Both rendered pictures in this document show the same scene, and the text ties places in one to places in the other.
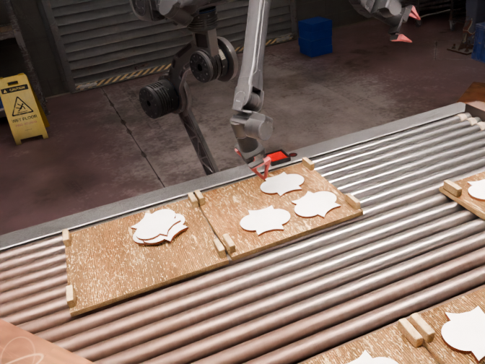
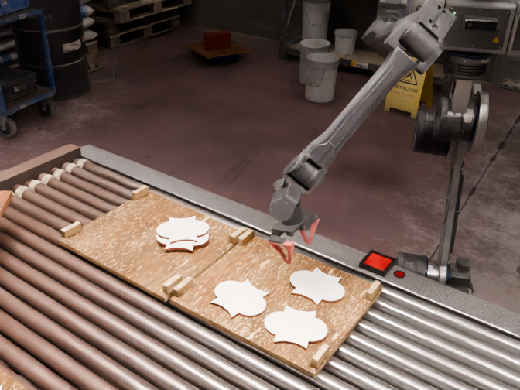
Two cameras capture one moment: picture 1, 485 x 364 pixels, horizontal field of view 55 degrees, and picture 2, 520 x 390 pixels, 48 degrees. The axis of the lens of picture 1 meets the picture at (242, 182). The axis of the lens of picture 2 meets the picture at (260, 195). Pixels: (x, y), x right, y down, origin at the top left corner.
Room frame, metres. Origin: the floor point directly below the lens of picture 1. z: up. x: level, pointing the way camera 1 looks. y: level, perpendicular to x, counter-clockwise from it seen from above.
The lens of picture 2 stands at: (0.46, -0.94, 1.88)
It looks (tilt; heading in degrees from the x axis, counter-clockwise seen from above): 31 degrees down; 52
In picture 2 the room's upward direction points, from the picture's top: 1 degrees clockwise
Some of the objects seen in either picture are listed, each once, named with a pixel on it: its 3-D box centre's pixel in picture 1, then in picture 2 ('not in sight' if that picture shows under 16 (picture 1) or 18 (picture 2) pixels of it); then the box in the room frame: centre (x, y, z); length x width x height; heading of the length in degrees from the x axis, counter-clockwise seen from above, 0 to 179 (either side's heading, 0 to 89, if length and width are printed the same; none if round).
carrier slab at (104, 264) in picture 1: (141, 248); (155, 238); (1.07, 0.31, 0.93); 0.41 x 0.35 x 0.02; 107
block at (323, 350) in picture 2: (352, 201); (320, 355); (1.13, -0.31, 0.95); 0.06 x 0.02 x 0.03; 18
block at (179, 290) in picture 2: (229, 243); (183, 287); (1.01, 0.06, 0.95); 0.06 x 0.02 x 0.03; 18
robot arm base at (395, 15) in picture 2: (164, 3); (389, 25); (1.83, 0.20, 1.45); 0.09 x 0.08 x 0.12; 131
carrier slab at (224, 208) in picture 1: (273, 204); (278, 295); (1.20, -0.09, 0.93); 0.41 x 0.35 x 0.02; 108
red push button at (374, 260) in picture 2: (276, 157); (377, 263); (1.51, -0.14, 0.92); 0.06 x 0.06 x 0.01; 17
